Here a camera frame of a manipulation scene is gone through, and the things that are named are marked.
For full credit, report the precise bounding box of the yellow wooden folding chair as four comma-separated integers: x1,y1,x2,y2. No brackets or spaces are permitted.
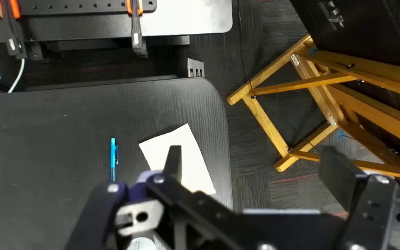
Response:
228,36,400,180

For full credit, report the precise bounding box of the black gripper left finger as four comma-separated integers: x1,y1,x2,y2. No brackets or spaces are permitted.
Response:
146,147,238,227

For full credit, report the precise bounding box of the orange handled clamp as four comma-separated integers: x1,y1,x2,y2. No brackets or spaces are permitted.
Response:
125,0,148,56
0,0,27,59

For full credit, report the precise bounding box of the white paper sheet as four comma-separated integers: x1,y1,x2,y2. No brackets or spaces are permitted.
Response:
139,123,217,194

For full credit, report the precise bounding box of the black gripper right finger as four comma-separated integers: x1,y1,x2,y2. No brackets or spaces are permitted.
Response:
320,145,396,250

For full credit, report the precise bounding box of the grey perforated mounting plate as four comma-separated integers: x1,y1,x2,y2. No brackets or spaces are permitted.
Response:
0,0,234,43

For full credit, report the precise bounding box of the blue pen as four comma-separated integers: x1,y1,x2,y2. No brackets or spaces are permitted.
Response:
110,137,118,181

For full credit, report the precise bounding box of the white cable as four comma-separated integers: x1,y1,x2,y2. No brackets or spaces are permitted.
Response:
7,56,27,94

